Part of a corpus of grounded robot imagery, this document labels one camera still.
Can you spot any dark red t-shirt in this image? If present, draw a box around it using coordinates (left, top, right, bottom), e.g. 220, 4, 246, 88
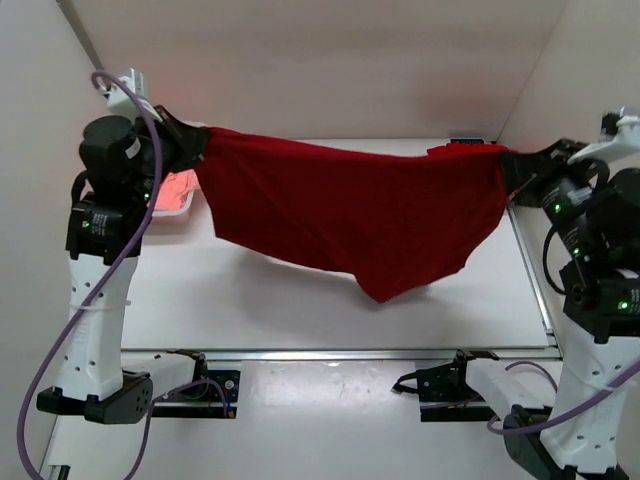
195, 128, 507, 303

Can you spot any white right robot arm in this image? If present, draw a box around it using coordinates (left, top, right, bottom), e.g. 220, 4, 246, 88
465, 140, 639, 479

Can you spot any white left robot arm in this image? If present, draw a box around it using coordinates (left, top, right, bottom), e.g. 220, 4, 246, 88
36, 107, 210, 425

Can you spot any pink crumpled t-shirt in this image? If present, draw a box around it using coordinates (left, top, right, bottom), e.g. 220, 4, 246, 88
154, 170, 199, 211

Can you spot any white perforated plastic basket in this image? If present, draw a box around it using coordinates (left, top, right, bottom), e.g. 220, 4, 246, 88
152, 191, 195, 224

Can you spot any bright red folded t-shirt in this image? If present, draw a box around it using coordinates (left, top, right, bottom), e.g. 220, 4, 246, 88
427, 142, 509, 156

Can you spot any dark blue object at wall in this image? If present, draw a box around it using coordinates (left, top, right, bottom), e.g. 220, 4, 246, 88
449, 138, 486, 145

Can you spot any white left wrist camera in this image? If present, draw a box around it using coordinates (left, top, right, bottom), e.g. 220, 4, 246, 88
97, 68, 166, 124

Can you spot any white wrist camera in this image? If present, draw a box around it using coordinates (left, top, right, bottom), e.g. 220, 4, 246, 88
567, 107, 639, 165
97, 68, 166, 124

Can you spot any aluminium table edge rail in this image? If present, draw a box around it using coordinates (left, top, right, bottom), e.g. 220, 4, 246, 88
507, 206, 558, 347

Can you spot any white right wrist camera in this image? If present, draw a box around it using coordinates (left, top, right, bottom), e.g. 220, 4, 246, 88
567, 107, 639, 165

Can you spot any aluminium front rail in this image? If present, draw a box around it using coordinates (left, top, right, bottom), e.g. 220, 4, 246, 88
89, 344, 559, 364

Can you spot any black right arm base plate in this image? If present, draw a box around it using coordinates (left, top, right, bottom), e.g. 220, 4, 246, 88
392, 365, 494, 423

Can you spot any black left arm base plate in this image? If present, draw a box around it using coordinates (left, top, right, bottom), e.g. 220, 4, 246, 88
152, 361, 241, 420

